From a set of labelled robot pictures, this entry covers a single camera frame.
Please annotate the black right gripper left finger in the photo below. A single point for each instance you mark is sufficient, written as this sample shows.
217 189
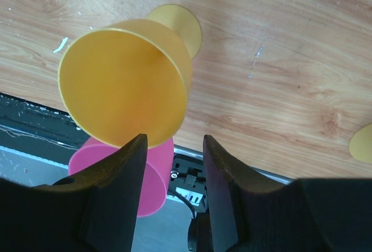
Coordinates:
92 210

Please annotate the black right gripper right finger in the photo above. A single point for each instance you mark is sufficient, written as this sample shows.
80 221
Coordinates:
251 212

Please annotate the magenta plastic wine glass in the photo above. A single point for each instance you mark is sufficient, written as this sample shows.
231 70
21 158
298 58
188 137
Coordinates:
156 179

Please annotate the yellow wine glass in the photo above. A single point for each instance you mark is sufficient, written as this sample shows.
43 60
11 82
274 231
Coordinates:
360 144
132 77

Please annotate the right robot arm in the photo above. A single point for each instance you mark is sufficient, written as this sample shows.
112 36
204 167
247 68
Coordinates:
194 199

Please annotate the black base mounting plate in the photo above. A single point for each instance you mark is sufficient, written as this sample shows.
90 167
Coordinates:
26 118

